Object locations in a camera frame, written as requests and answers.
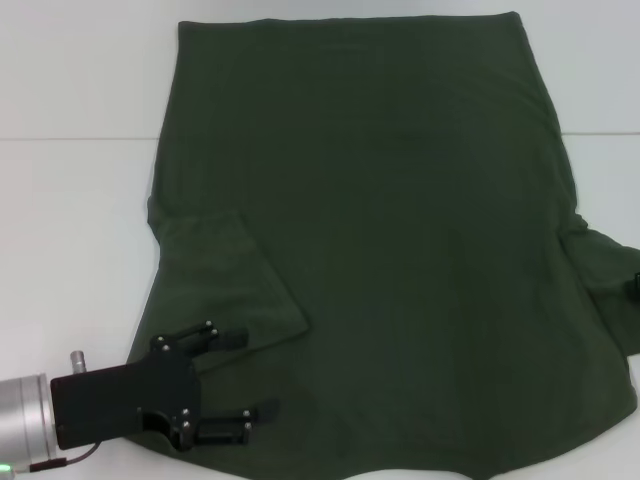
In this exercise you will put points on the silver connector plug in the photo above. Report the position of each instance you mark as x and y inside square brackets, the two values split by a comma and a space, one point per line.
[78, 362]

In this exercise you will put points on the dark green t-shirt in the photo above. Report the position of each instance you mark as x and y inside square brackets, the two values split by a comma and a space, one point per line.
[400, 225]

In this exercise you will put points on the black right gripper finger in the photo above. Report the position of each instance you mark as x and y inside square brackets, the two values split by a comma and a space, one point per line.
[637, 285]

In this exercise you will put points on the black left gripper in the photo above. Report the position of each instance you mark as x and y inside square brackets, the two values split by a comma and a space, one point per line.
[115, 395]

